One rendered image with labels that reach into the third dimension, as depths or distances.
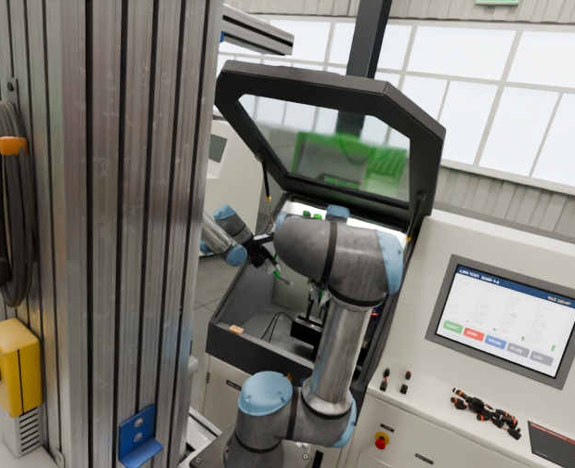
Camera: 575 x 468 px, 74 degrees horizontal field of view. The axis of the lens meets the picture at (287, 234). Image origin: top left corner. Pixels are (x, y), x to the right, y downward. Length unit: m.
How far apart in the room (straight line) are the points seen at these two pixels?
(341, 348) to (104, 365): 0.43
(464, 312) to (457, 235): 0.29
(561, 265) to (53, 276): 1.50
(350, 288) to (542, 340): 1.04
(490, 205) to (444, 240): 3.78
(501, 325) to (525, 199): 3.74
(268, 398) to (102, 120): 0.64
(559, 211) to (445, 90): 1.93
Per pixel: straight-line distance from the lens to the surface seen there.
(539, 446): 1.61
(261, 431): 0.95
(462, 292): 1.59
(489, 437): 1.53
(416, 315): 1.61
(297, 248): 0.69
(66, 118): 0.54
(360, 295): 0.72
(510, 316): 1.62
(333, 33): 6.11
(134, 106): 0.59
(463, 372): 1.66
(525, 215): 5.29
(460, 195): 5.33
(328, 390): 0.88
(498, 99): 5.27
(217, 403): 1.90
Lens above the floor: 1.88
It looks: 19 degrees down
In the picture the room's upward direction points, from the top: 10 degrees clockwise
